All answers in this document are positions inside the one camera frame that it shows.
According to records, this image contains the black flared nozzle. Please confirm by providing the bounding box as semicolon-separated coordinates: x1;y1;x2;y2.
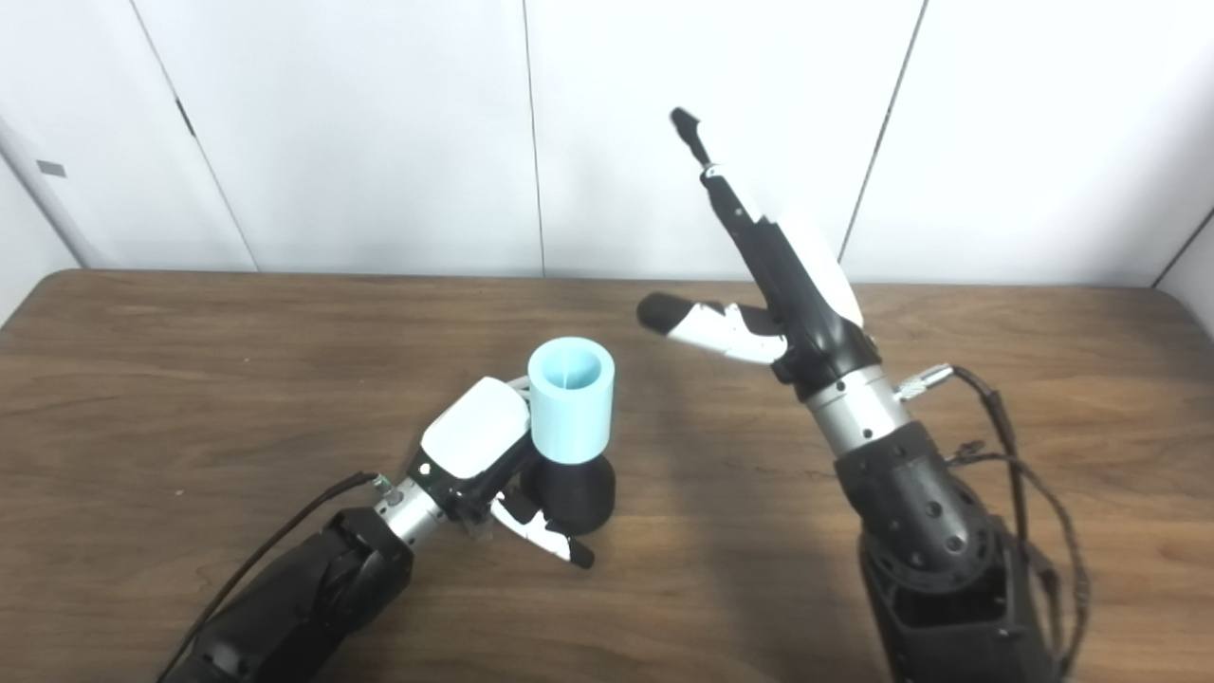
522;453;617;537

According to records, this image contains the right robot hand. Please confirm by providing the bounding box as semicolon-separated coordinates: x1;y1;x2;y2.
636;107;883;388

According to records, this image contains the light-blue hose piece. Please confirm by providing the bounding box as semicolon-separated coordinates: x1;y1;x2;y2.
527;338;616;466

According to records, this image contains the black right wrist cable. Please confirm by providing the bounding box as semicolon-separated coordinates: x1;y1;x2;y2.
892;363;1092;679

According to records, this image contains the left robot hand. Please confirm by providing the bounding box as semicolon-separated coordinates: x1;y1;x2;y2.
406;376;596;570

